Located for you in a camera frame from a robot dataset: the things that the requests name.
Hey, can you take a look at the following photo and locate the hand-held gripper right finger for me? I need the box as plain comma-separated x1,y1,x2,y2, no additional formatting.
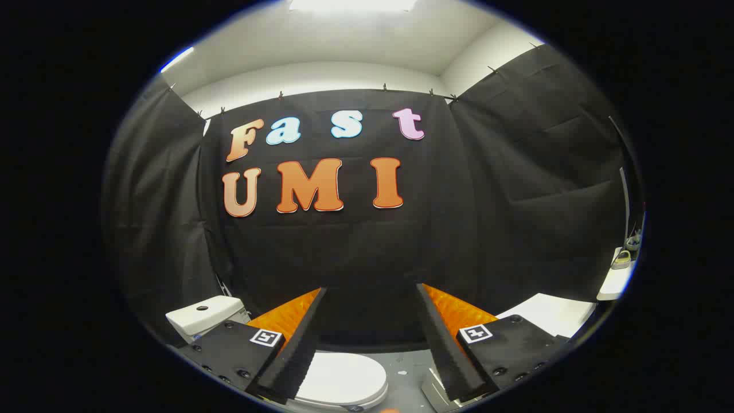
416,283,571,403

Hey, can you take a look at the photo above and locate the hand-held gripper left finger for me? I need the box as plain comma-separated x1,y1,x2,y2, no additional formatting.
175,287,329,405

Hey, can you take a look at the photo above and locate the white toilet tank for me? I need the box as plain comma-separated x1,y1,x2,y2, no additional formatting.
166,296,251,345

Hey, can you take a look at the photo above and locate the black backdrop cloth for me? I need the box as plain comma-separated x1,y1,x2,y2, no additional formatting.
102,45,637,352

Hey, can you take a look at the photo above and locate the white panelled cabinet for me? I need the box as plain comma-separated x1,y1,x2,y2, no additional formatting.
497,293,597,339

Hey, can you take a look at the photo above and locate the white side shelf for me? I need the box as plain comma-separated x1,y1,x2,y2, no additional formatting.
596,247,638,301

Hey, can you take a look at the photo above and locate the ceiling light panel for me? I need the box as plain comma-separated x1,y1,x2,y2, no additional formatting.
160,46,196,74

